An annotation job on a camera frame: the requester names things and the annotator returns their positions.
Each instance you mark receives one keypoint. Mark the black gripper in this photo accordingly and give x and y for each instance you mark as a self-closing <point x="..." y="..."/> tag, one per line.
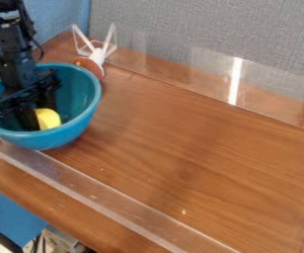
<point x="20" y="102"/>

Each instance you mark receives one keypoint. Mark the yellow wedge object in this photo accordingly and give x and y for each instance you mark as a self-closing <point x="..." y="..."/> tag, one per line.
<point x="49" y="118"/>

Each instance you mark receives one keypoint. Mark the blue bowl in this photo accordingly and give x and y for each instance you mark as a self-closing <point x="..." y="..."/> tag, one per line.
<point x="77" y="99"/>

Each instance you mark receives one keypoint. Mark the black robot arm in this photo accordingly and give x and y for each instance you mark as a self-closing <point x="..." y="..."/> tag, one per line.
<point x="20" y="71"/>

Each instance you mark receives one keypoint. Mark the orange white plunger toy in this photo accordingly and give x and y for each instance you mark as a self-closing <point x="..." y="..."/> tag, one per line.
<point x="92" y="61"/>

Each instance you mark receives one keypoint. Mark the clear acrylic front barrier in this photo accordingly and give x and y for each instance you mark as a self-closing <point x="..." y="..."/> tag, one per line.
<point x="151" y="223"/>

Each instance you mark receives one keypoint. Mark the clear acrylic barrier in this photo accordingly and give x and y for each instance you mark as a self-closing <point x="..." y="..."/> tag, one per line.
<point x="151" y="223"/>
<point x="246" y="84"/>

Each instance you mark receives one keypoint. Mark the clear acrylic back barrier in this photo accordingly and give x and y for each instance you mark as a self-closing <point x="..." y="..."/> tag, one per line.
<point x="246" y="84"/>

